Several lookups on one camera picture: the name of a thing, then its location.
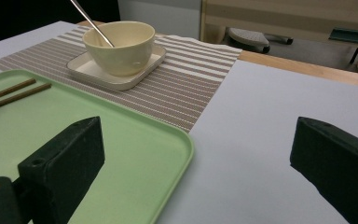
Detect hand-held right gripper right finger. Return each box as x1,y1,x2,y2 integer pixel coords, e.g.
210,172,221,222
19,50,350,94
289,116,358,224

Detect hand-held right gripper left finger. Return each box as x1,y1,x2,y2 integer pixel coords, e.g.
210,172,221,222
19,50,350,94
17,116,106,224

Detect brown wooden chopstick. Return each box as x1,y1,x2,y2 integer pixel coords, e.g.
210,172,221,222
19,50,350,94
0,82,53,110
0,77,37,102

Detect green plastic tray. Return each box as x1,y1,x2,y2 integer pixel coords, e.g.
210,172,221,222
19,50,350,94
0,68,196,224

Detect white square plate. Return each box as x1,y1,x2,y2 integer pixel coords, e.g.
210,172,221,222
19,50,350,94
66,43,168,91

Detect cream ceramic bowl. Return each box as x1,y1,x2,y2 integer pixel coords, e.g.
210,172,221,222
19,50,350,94
82,21,157,77

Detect metal spoon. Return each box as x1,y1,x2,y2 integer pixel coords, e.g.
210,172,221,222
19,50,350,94
69,0,116,49

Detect dark curtain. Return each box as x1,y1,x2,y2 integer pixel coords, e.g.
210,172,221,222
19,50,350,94
0,0,121,48

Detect striped woven placemat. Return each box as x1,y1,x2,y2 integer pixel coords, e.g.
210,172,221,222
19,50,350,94
0,25,242,133

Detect blue-grey desk label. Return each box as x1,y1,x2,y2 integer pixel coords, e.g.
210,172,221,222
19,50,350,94
328,27,358,46

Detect dark rounded object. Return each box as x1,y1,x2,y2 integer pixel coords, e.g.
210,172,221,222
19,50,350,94
227,27,294,54

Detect light wooden desk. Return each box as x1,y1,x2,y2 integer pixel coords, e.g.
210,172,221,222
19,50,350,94
200,0,358,80

